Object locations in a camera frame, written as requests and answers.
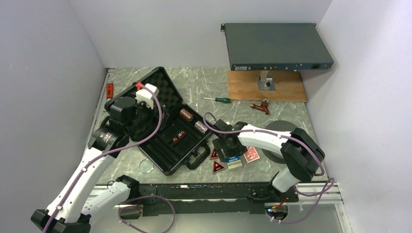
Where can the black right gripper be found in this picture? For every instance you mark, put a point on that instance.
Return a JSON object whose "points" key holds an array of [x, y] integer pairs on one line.
{"points": [[219, 144]]}

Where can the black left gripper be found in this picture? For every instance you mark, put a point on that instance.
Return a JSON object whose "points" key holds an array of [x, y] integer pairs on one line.
{"points": [[154, 120]]}

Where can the blue playing card deck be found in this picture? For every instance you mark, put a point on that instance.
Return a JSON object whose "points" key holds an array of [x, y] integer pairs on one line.
{"points": [[234, 162]]}

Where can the red playing card deck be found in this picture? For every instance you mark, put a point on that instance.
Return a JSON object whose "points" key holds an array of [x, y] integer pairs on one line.
{"points": [[251, 155]]}

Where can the black foam-lined carrying case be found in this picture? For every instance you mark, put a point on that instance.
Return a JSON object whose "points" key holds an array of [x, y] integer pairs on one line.
{"points": [[190, 151]]}

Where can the poker chip roll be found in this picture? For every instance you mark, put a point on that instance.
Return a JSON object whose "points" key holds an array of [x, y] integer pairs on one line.
{"points": [[201, 127], [184, 113]]}

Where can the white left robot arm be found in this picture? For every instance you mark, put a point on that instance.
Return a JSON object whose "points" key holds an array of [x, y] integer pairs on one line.
{"points": [[84, 178]]}

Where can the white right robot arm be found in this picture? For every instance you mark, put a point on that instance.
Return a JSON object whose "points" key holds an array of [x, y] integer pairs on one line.
{"points": [[302, 155]]}

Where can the red dice set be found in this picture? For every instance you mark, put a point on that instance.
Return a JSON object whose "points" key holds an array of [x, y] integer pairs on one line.
{"points": [[179, 136]]}

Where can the upper red triangle button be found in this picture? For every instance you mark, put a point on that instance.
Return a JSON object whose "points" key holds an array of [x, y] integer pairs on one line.
{"points": [[214, 155]]}

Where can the lower red all-in triangle button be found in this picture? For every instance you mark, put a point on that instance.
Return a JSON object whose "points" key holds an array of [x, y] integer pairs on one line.
{"points": [[217, 167]]}

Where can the right clear round disc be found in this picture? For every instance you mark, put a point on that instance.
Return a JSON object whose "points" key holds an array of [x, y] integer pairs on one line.
{"points": [[264, 166]]}

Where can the clear round disc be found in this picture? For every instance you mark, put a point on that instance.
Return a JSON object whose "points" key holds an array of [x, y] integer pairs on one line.
{"points": [[146, 166], [264, 166]]}

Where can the left clear round disc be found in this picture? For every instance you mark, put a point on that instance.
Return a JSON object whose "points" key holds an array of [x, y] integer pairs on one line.
{"points": [[146, 166]]}

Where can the plywood base board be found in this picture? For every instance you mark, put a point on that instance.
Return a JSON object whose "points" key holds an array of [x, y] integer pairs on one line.
{"points": [[242, 85]]}

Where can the red-handled adjustable wrench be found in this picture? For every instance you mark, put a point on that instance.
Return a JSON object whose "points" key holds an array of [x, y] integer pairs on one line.
{"points": [[109, 90]]}

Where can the green-handled screwdriver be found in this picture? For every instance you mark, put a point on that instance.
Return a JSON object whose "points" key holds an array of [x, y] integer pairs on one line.
{"points": [[222, 100]]}

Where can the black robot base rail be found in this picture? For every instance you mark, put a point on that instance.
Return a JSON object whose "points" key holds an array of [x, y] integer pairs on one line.
{"points": [[206, 198]]}

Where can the metal device stand bracket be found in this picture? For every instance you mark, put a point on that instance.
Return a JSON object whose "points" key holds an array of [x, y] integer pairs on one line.
{"points": [[265, 82]]}

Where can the grey rack-mount network device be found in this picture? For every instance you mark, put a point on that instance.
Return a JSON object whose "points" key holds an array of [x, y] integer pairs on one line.
{"points": [[275, 46]]}

